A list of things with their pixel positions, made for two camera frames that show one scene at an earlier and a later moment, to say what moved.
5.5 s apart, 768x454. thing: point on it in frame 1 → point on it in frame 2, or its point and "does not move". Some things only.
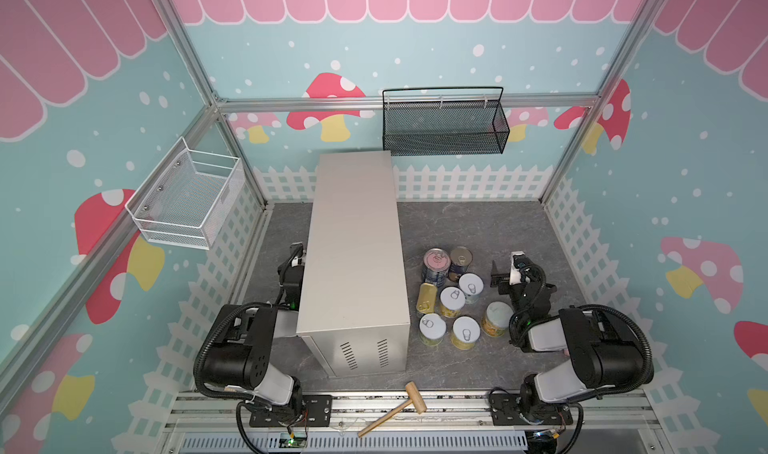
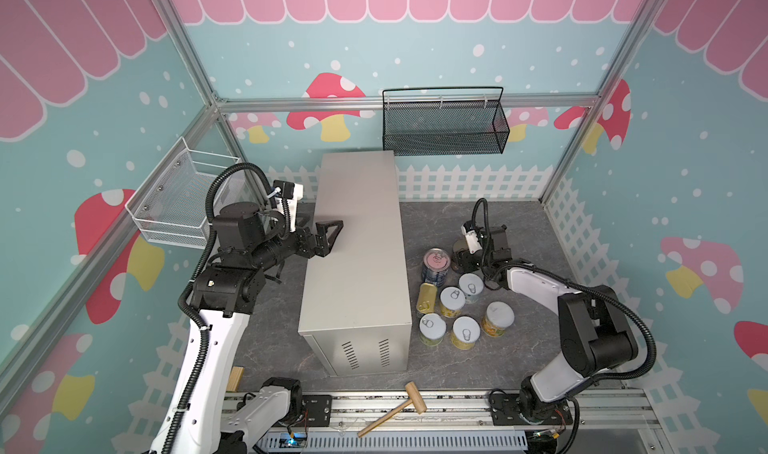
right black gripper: [505, 279] → [468, 259]
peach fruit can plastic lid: [496, 318] does not move
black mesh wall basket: [449, 120] does not move
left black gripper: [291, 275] → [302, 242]
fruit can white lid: [472, 284] does not move
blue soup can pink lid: [436, 267] does not move
